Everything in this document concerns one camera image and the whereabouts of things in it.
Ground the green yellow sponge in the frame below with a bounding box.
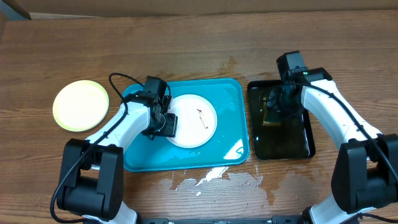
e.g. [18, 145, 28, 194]
[262, 96, 282, 126]

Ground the blue plastic tray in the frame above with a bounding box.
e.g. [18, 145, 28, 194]
[124, 78, 250, 172]

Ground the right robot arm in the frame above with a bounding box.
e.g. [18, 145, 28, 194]
[264, 67, 397, 223]

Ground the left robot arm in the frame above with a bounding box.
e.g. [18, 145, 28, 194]
[50, 91, 178, 223]

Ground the small white plate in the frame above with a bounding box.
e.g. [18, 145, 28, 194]
[167, 94, 218, 149]

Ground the black tray with water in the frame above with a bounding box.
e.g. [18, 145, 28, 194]
[248, 80, 316, 160]

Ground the yellow plate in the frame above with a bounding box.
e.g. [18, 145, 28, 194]
[52, 80, 109, 132]

